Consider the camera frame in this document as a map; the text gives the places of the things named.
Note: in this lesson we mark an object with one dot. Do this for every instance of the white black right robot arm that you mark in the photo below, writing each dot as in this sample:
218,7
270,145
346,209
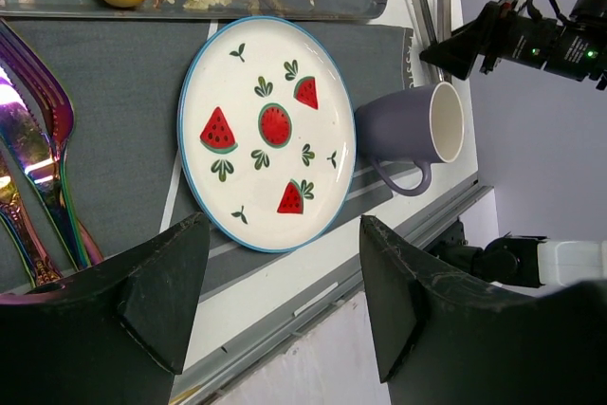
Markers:
527,261

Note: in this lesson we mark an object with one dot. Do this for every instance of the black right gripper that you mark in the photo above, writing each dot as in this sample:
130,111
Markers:
535,34

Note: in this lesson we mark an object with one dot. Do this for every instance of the purple ceramic mug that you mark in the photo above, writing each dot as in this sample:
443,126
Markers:
424,125

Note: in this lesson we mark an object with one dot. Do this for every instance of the grey cloth placemat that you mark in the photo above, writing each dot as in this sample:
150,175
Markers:
124,79

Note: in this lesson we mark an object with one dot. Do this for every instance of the white watermelon pattern plate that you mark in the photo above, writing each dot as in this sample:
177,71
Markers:
266,134

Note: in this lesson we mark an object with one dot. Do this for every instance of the aluminium table edge rail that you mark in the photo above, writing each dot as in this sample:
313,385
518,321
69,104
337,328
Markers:
239,324

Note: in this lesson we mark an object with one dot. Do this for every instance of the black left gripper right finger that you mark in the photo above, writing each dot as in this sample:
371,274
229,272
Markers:
442,336

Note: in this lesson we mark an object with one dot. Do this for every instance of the iridescent rainbow fork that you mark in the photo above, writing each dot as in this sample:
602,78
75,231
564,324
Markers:
36,133

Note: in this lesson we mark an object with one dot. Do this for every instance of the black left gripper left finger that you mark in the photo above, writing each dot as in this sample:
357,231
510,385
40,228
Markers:
115,333

